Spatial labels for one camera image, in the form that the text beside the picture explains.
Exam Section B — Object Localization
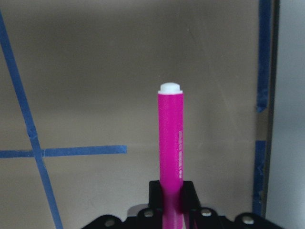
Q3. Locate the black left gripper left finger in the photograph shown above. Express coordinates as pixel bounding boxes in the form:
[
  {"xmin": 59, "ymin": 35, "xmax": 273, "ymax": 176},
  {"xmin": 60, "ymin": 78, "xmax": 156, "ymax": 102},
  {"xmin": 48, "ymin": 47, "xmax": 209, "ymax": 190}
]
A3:
[{"xmin": 149, "ymin": 180, "xmax": 163, "ymax": 212}]

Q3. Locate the silver laptop notebook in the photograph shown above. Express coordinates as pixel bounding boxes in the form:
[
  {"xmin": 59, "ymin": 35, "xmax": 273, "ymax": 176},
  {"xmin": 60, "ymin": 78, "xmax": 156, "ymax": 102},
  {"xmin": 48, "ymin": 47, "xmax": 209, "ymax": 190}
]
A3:
[{"xmin": 266, "ymin": 0, "xmax": 305, "ymax": 229}]

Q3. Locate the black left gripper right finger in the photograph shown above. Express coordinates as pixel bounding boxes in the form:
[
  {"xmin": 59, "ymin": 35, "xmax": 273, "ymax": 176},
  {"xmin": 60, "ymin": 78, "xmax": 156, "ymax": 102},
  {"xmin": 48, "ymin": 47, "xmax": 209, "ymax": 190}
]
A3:
[{"xmin": 181, "ymin": 181, "xmax": 201, "ymax": 212}]

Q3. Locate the pink highlighter pen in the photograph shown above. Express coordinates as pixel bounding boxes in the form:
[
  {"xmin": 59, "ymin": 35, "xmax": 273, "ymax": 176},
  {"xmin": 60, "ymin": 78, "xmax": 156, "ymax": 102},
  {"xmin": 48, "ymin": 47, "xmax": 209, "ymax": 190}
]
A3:
[{"xmin": 157, "ymin": 82, "xmax": 183, "ymax": 229}]

